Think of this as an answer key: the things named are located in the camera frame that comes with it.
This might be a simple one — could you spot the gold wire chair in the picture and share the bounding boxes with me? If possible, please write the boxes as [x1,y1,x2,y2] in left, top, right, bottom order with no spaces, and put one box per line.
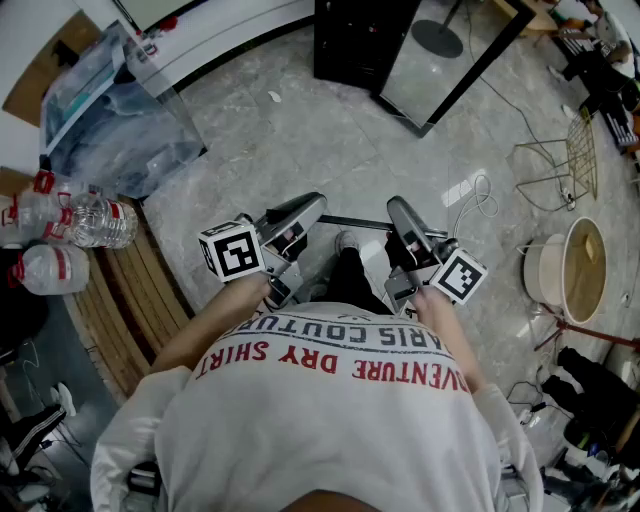
[513,106,600,212]

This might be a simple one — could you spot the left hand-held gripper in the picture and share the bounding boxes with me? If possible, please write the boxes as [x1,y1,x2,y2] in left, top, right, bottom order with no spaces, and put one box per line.
[198,192,329,309]

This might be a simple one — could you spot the stack of wooden boards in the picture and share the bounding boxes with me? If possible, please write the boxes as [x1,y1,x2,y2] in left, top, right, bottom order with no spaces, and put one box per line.
[64,197,197,406]

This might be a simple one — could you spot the black waist strap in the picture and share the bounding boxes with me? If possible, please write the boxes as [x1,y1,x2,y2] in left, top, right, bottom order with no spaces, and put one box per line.
[127,462,162,502]

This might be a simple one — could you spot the black trousers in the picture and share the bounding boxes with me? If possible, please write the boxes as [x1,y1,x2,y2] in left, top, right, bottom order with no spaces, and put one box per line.
[327,247,396,316]

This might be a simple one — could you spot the black cable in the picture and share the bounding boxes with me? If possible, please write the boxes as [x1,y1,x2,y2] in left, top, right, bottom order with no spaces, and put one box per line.
[463,0,574,204]

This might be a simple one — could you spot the clear acrylic box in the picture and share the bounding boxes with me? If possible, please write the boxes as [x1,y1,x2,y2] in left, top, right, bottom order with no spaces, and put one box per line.
[39,19,209,201]

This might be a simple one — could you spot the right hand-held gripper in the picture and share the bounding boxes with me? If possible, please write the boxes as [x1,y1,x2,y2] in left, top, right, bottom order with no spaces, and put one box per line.
[383,195,489,316]

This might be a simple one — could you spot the brown cardboard sheet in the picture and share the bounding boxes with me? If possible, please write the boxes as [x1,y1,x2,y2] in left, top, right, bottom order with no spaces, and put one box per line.
[2,9,104,127]

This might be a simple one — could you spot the black bags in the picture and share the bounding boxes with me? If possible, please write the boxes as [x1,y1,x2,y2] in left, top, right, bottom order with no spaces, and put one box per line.
[542,344,640,454]

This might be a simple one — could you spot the round white lidded bin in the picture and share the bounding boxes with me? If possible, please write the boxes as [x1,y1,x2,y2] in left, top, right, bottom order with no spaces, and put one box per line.
[562,216,609,325]

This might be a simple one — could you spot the person's right forearm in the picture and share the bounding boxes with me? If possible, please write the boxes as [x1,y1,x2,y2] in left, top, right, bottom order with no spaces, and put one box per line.
[414,287,487,394]

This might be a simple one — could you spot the person's left forearm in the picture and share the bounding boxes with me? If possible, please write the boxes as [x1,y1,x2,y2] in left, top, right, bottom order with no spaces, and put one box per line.
[149,272,274,376]

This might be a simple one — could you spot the grey shoe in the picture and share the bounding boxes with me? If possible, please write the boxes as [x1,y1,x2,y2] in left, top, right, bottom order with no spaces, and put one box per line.
[333,230,361,256]

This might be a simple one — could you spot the black round stand base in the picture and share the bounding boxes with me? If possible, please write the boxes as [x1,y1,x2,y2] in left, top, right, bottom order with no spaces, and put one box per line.
[410,18,465,60]

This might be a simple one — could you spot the red tripod leg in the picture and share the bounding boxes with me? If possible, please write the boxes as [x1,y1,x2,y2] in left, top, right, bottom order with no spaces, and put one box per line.
[533,303,640,352]

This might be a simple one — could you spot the white printed shirt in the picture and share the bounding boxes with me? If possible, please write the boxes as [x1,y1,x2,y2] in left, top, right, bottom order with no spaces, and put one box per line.
[89,299,546,512]

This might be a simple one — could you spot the white cable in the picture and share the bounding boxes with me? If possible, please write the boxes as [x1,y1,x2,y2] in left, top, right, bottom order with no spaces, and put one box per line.
[452,173,500,237]

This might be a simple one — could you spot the black backpack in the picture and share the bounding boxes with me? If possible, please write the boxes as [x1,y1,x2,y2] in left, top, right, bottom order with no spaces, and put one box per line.
[0,247,51,354]

